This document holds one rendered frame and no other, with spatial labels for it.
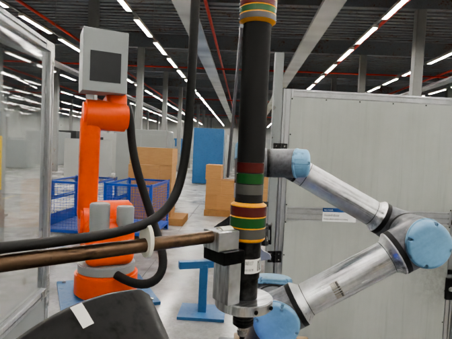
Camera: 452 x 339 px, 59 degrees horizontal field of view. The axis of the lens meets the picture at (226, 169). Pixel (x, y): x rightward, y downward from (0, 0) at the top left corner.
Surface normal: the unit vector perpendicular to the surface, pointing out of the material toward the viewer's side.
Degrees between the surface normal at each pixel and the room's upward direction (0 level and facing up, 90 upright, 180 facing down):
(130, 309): 36
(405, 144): 90
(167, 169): 90
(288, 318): 94
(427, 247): 86
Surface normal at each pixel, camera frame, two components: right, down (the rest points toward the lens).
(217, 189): -0.05, 0.05
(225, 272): -0.78, 0.00
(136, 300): 0.53, -0.79
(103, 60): 0.43, 0.07
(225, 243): 0.62, 0.07
